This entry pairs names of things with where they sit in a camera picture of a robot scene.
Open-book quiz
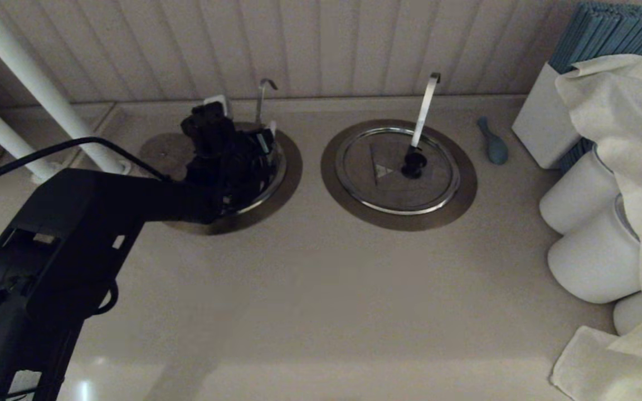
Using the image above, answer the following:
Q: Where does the steel ladle hooked handle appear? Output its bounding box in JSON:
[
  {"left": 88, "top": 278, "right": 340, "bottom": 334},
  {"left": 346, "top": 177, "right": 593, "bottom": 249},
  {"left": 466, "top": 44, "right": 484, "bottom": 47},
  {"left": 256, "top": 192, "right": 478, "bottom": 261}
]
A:
[
  {"left": 408, "top": 73, "right": 441, "bottom": 151},
  {"left": 255, "top": 79, "right": 279, "bottom": 130}
]

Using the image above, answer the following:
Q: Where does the steel hinged lid black knob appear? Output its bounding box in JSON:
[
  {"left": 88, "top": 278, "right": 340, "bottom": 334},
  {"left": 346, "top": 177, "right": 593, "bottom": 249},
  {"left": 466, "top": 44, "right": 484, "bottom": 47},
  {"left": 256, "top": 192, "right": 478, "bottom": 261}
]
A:
[
  {"left": 335, "top": 127, "right": 461, "bottom": 216},
  {"left": 140, "top": 131, "right": 288, "bottom": 218}
]

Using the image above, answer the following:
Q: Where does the small blue plastic spoon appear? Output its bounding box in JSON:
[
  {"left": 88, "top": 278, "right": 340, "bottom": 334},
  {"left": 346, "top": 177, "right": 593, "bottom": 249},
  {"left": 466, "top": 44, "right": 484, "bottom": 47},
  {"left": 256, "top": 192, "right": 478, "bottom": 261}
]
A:
[{"left": 477, "top": 117, "right": 509, "bottom": 165}]

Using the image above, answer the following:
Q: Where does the white rectangular holder box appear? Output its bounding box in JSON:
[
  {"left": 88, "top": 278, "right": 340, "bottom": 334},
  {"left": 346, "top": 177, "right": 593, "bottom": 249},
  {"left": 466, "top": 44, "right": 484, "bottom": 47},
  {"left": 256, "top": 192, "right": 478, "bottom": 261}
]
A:
[{"left": 512, "top": 62, "right": 579, "bottom": 170}]

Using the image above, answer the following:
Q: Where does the blue ridged packet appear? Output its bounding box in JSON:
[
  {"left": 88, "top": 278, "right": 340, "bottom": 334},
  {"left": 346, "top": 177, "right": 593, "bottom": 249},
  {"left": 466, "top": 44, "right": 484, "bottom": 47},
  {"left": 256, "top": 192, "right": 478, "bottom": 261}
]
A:
[{"left": 558, "top": 137, "right": 594, "bottom": 174}]

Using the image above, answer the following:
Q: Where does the white cylindrical jar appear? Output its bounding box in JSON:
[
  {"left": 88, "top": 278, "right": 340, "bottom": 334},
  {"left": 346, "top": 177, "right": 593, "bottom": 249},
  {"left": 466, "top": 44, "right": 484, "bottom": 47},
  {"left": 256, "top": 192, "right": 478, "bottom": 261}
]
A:
[
  {"left": 539, "top": 146, "right": 620, "bottom": 234},
  {"left": 614, "top": 291, "right": 642, "bottom": 336},
  {"left": 548, "top": 194, "right": 642, "bottom": 304}
]

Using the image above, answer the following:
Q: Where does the cream cloth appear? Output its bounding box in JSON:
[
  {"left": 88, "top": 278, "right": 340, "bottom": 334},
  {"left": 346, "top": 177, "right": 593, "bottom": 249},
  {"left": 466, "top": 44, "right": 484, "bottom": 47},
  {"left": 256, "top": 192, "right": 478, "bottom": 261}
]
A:
[{"left": 551, "top": 54, "right": 642, "bottom": 401}]

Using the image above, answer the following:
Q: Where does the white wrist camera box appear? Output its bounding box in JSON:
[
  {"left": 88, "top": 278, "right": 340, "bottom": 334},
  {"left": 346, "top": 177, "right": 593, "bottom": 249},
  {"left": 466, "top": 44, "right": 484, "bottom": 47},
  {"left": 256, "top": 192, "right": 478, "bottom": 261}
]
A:
[{"left": 203, "top": 95, "right": 230, "bottom": 118}]

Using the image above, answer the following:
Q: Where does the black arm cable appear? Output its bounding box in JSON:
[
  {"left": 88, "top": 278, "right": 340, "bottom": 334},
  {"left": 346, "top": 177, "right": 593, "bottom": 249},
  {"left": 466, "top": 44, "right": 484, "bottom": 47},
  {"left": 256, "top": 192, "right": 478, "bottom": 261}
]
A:
[{"left": 0, "top": 137, "right": 168, "bottom": 195}]

